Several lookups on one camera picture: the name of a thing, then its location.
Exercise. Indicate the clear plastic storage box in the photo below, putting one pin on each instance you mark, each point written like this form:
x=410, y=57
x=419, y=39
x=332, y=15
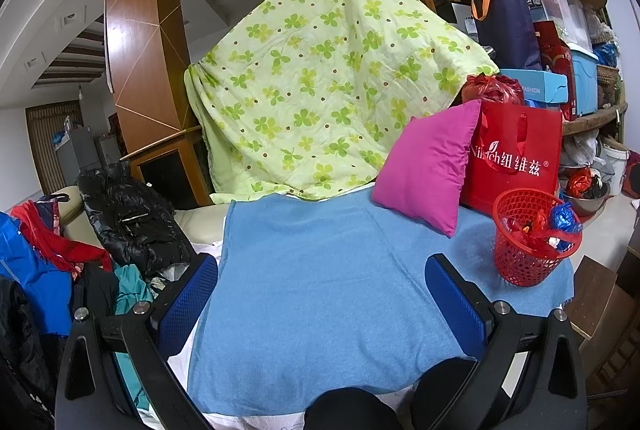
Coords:
x=565, y=10

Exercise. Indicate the light blue blanket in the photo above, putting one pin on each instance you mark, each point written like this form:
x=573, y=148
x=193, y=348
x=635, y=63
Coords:
x=325, y=310

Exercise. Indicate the curved wooden shelf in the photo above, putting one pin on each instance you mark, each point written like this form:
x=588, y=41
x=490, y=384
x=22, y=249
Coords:
x=595, y=118

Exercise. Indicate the red garment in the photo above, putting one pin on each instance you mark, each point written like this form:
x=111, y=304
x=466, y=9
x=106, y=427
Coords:
x=55, y=245

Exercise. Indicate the dark red gift bag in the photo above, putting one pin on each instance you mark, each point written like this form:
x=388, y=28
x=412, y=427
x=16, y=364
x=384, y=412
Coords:
x=552, y=55

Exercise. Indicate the black clothes hanger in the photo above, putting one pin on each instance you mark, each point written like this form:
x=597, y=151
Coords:
x=55, y=196

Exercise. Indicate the patterned cloth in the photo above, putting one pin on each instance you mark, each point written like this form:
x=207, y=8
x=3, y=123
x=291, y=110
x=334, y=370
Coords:
x=160, y=282

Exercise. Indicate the brown wicker basket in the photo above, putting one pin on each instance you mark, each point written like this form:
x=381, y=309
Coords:
x=608, y=76

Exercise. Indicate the white plastic bucket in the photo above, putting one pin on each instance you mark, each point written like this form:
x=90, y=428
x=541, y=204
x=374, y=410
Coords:
x=617, y=165

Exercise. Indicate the green clover print quilt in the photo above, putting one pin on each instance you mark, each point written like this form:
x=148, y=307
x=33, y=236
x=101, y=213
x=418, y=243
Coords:
x=325, y=85

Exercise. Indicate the blue plastic storage bin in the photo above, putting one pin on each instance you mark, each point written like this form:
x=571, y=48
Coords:
x=585, y=80

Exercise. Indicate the wooden stair side panel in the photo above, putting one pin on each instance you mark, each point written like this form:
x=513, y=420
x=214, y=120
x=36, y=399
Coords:
x=192, y=150

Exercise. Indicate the metal basin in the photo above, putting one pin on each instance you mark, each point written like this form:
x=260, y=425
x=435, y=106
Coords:
x=590, y=205

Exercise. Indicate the black quilted coat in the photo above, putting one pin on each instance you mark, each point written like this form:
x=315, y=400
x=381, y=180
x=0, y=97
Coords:
x=20, y=350

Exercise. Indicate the wooden pillar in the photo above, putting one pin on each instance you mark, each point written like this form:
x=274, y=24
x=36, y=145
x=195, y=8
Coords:
x=145, y=35

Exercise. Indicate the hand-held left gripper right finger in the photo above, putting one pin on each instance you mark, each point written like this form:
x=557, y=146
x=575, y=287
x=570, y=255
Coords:
x=455, y=305

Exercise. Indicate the blue plastic bag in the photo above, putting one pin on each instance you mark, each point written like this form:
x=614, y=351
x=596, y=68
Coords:
x=565, y=217
x=605, y=54

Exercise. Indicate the red shopping bag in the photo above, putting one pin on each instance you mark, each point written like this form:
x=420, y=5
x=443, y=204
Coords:
x=540, y=125

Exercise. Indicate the light blue cardboard box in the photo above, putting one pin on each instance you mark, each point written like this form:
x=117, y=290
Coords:
x=540, y=85

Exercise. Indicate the black garment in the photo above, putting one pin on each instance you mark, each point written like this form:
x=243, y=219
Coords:
x=97, y=290

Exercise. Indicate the grey cabinet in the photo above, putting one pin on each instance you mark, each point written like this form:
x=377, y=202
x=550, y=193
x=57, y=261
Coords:
x=75, y=155

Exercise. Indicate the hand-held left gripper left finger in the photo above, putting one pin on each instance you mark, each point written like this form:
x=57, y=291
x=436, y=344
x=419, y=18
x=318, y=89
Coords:
x=185, y=305

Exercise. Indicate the white plastic bag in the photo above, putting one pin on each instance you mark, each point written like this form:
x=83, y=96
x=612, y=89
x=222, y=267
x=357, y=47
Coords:
x=580, y=149

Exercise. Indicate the orange plastic wrapper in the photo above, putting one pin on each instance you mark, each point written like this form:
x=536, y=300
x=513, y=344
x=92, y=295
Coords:
x=542, y=219

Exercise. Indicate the brown bamboo curtain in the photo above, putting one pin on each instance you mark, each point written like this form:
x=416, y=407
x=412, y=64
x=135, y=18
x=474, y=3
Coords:
x=42, y=145

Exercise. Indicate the white bed sheet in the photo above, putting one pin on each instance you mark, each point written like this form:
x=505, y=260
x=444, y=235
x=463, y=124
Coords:
x=180, y=367

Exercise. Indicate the crinkled dark red plastic bag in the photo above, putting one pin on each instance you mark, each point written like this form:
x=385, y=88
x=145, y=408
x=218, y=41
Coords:
x=492, y=88

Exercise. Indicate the black puffer jacket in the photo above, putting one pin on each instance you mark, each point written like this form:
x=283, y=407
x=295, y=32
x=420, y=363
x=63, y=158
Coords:
x=130, y=220

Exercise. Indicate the brown wooden stool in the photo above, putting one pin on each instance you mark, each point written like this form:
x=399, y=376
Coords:
x=600, y=290

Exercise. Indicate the white tissue wad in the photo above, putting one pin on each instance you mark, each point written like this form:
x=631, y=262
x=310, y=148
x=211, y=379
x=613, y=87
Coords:
x=553, y=241

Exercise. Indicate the blue jacket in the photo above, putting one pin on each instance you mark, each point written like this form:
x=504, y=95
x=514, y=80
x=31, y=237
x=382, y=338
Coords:
x=35, y=275

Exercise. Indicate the shiny red foil bag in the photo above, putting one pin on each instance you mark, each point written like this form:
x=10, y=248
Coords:
x=582, y=184

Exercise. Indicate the red mesh plastic basket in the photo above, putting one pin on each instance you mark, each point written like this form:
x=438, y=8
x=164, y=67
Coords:
x=520, y=260

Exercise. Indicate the magenta pillow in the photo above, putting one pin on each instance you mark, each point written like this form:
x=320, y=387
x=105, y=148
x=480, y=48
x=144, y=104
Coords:
x=425, y=170

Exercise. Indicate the teal garment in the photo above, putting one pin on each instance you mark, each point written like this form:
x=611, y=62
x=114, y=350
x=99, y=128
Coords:
x=132, y=285

